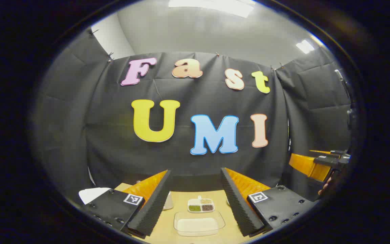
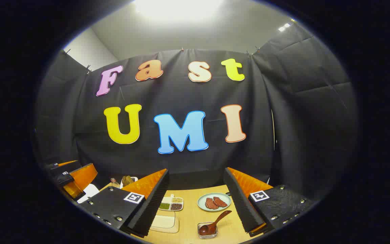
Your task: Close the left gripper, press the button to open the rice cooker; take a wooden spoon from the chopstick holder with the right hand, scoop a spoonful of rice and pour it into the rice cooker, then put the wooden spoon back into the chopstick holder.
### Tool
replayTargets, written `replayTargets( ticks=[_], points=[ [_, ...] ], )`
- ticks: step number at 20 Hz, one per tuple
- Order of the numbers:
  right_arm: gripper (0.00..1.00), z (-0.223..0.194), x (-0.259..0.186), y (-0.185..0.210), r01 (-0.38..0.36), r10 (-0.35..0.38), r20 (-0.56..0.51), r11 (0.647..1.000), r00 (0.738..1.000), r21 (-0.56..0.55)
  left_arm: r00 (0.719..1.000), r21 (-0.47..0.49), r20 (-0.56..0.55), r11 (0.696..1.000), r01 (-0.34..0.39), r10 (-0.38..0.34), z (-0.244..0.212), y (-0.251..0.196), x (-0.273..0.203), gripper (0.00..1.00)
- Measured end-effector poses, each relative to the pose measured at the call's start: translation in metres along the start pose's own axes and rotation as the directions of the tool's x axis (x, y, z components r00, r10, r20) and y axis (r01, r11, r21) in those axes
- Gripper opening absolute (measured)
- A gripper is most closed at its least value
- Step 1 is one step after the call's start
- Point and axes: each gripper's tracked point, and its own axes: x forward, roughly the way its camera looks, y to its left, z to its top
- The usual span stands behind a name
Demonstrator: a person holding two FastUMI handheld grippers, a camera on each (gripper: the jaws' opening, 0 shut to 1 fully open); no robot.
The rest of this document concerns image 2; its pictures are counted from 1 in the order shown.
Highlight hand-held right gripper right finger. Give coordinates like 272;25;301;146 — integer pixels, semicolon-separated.
223;167;318;237

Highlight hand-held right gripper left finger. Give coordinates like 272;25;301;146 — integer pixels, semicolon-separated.
80;168;170;238

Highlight clear box of white rice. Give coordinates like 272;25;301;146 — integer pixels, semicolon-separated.
149;210;179;234

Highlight brown wooden spoon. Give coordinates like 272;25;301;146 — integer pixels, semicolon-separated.
199;210;232;236

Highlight pale green plate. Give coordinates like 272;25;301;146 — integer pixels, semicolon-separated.
197;192;232;212

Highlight white divided dish of beans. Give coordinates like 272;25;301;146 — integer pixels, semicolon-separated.
158;194;184;211

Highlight white toaster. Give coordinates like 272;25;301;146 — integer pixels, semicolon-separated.
120;176;138;189

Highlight black backdrop cloth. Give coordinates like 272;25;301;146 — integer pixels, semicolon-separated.
34;22;358;200

